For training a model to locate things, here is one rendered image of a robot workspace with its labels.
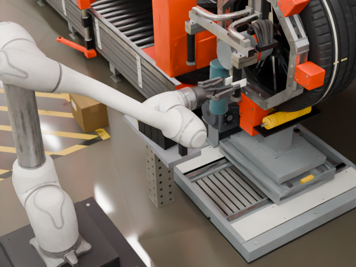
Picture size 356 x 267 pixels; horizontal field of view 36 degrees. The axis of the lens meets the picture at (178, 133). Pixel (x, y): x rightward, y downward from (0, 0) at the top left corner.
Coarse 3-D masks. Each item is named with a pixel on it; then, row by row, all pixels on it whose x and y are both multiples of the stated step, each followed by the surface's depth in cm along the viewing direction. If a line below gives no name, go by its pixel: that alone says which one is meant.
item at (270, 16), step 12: (240, 0) 247; (276, 24) 234; (276, 36) 244; (276, 48) 246; (288, 48) 233; (264, 60) 250; (276, 60) 243; (288, 60) 237; (252, 72) 259; (264, 72) 260; (276, 72) 246; (264, 84) 255; (276, 84) 248
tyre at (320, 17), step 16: (320, 0) 212; (336, 0) 214; (352, 0) 217; (304, 16) 213; (320, 16) 210; (336, 16) 213; (352, 16) 217; (320, 32) 210; (336, 32) 213; (352, 32) 217; (320, 48) 212; (352, 48) 219; (320, 64) 215; (352, 64) 224; (336, 80) 225; (352, 80) 232; (304, 96) 230; (320, 96) 230
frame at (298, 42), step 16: (224, 0) 244; (272, 0) 213; (288, 16) 215; (288, 32) 212; (304, 32) 213; (304, 48) 212; (288, 80) 222; (256, 96) 246; (272, 96) 235; (288, 96) 225
